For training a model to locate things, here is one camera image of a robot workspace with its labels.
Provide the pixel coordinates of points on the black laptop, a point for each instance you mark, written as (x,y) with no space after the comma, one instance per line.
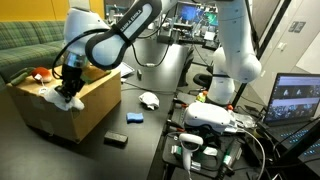
(290,100)

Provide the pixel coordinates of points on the black office chair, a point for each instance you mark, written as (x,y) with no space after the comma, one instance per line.
(201,80)

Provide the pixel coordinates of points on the black tripod pole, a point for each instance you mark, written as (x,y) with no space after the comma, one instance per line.
(266,40)

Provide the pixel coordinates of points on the white VR headset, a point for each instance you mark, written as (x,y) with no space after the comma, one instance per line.
(205,115)

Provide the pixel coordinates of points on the white VR controller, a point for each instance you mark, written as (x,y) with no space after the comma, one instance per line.
(190,146)

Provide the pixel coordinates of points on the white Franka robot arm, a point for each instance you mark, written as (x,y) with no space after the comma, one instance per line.
(233,50)

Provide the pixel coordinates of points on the clear plastic bag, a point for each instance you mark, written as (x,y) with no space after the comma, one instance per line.
(245,120)

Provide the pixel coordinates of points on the green yellow bottle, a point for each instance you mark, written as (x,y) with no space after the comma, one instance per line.
(201,97)

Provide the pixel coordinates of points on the large cardboard box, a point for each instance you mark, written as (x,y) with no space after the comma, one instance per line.
(90,100)

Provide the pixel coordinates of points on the green plaid sofa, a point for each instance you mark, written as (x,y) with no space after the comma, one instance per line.
(23,43)

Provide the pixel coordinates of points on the black equipment cart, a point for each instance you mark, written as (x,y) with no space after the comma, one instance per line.
(168,156)

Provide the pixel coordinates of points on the white light switch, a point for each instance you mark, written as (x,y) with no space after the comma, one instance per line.
(282,45)

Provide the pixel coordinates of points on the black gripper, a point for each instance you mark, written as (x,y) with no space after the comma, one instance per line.
(72,77)

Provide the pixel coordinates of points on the blue sponge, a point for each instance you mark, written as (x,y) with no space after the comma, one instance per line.
(135,117)

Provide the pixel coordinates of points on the grey wall sign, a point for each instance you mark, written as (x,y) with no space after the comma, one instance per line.
(297,26)

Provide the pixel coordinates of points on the white cloth with red spot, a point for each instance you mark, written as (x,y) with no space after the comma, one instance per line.
(60,101)

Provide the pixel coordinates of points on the red plush toy green leaf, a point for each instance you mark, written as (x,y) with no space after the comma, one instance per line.
(41,74)

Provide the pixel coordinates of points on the black remote control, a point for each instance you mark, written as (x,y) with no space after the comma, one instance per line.
(115,137)

